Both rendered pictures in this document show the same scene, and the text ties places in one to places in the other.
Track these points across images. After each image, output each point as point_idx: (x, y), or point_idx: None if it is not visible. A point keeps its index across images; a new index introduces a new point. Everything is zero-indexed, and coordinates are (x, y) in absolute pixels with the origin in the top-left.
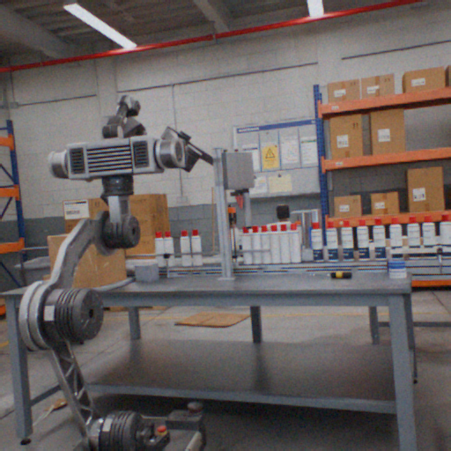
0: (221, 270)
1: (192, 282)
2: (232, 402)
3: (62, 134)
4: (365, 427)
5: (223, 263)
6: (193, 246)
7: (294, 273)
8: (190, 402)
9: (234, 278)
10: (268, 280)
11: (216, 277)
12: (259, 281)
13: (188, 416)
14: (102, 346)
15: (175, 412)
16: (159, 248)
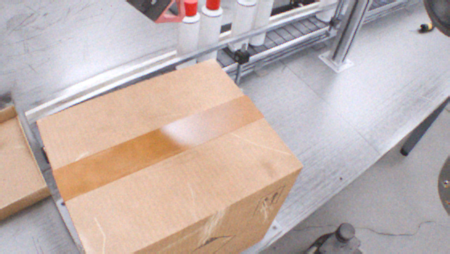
0: (304, 43)
1: (325, 98)
2: None
3: None
4: None
5: (347, 46)
6: (265, 13)
7: (370, 21)
8: (341, 232)
9: (350, 60)
10: (394, 56)
11: (315, 63)
12: (394, 63)
13: (345, 244)
14: None
15: (328, 251)
16: (197, 37)
